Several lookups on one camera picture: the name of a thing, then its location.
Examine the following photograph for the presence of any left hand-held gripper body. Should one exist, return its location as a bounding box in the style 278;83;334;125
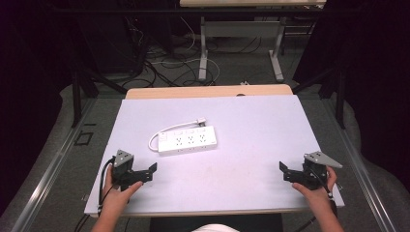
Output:
110;149;147;191

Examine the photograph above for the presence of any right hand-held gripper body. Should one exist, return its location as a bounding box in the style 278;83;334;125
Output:
291;151;343;191

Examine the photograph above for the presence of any white power strip cable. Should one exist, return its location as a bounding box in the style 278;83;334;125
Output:
147;120;200;152

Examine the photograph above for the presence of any white power strip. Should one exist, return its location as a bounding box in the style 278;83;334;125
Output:
157;125;219;158

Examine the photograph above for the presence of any person's right hand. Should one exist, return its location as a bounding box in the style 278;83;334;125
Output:
291;165;338;209

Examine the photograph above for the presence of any person's left hand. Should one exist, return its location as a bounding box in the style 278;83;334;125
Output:
102;163;144;212

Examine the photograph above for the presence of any white table mat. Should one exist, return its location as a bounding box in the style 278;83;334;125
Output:
84;94;345;218

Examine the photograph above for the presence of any black floor socket cover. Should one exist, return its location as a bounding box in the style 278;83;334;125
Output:
73;130;95;147

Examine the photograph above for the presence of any black metal stand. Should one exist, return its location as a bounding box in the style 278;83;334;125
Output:
291;66;348;131
71;62;129;129

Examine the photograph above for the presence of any wooden table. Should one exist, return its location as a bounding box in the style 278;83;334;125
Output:
96;83;323;218

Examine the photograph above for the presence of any dark curtain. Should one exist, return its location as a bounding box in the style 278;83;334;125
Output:
293;0;410;192
0;0;80;217

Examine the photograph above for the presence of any black computer case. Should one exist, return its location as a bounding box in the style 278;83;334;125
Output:
76;14;144;75

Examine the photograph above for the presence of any white desk with metal legs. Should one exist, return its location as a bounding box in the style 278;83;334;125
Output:
179;0;327;83

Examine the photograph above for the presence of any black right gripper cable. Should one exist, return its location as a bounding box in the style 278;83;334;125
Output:
293;167;338;232

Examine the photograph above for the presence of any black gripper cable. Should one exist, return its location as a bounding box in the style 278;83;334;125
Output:
293;167;338;232
97;157;116;218

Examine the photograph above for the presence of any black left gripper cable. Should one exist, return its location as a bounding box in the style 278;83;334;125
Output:
97;157;116;218

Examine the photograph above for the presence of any aluminium floor rail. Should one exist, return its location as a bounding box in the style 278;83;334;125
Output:
10;97;99;232
321;96;398;232

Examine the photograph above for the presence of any tangle of floor cables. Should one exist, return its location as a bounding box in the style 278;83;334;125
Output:
124;15;262;89

